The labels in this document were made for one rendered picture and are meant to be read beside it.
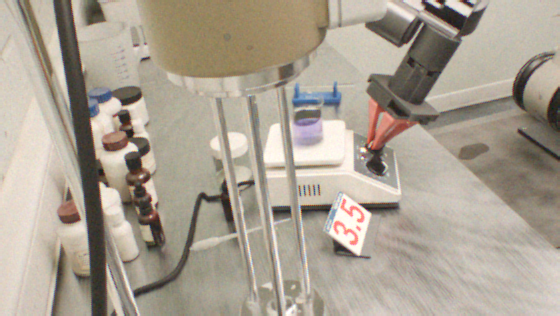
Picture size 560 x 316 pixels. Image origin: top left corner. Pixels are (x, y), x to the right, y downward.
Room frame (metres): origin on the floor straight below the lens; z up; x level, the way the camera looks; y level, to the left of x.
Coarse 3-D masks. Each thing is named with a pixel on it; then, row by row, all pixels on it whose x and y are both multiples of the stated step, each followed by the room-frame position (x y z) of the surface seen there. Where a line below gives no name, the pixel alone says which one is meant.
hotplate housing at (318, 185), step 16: (352, 144) 0.74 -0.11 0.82; (352, 160) 0.69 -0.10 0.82; (272, 176) 0.68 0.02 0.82; (304, 176) 0.67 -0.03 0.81; (320, 176) 0.66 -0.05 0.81; (336, 176) 0.66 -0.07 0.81; (352, 176) 0.66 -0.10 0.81; (272, 192) 0.68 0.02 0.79; (288, 192) 0.67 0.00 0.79; (304, 192) 0.67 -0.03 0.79; (320, 192) 0.66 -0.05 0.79; (336, 192) 0.66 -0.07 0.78; (352, 192) 0.66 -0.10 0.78; (368, 192) 0.65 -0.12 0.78; (384, 192) 0.65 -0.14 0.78; (400, 192) 0.65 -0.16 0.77; (272, 208) 0.68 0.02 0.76; (288, 208) 0.68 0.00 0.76; (304, 208) 0.67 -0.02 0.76; (320, 208) 0.67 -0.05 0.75
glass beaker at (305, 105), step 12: (300, 96) 0.75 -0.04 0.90; (312, 96) 0.75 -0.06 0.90; (288, 108) 0.72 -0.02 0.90; (300, 108) 0.70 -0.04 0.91; (312, 108) 0.70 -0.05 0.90; (300, 120) 0.70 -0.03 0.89; (312, 120) 0.70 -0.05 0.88; (300, 132) 0.70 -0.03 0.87; (312, 132) 0.70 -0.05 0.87; (324, 132) 0.72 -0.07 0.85; (300, 144) 0.71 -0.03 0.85; (312, 144) 0.70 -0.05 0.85
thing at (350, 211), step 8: (344, 200) 0.64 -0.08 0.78; (344, 208) 0.62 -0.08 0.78; (352, 208) 0.63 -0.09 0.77; (360, 208) 0.64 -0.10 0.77; (336, 216) 0.60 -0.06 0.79; (344, 216) 0.61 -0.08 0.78; (352, 216) 0.62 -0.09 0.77; (360, 216) 0.62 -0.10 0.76; (336, 224) 0.59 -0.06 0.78; (344, 224) 0.59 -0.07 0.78; (352, 224) 0.60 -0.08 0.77; (360, 224) 0.61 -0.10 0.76; (336, 232) 0.57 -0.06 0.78; (344, 232) 0.58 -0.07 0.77; (352, 232) 0.59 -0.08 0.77; (360, 232) 0.59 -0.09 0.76; (344, 240) 0.57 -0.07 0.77; (352, 240) 0.57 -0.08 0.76; (352, 248) 0.56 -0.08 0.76
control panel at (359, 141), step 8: (360, 136) 0.77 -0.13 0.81; (360, 144) 0.74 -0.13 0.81; (360, 152) 0.72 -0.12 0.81; (368, 152) 0.73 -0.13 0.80; (384, 152) 0.74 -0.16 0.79; (392, 152) 0.75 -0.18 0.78; (360, 160) 0.70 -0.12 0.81; (368, 160) 0.70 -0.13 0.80; (384, 160) 0.72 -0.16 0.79; (392, 160) 0.73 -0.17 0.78; (360, 168) 0.67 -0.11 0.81; (392, 168) 0.70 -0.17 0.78; (368, 176) 0.66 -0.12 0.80; (376, 176) 0.67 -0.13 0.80; (384, 176) 0.67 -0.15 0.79; (392, 176) 0.68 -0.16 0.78; (384, 184) 0.65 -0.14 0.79; (392, 184) 0.66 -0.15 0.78
